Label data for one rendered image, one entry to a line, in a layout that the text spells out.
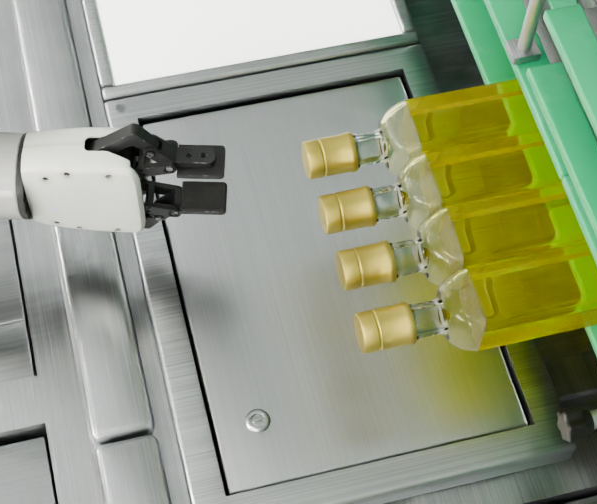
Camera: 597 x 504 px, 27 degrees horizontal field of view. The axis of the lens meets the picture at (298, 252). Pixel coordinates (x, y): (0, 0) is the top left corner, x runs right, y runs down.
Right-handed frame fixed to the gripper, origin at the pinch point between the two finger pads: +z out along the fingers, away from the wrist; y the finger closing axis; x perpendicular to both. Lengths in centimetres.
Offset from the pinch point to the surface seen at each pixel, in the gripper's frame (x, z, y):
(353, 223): -4.3, 12.9, 0.3
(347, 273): -9.9, 12.3, 1.5
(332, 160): 1.6, 11.1, 1.1
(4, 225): 5.2, -20.9, -16.4
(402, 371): -11.8, 18.1, -12.7
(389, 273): -9.5, 15.8, 0.9
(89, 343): -9.6, -10.5, -12.8
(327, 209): -3.7, 10.6, 1.5
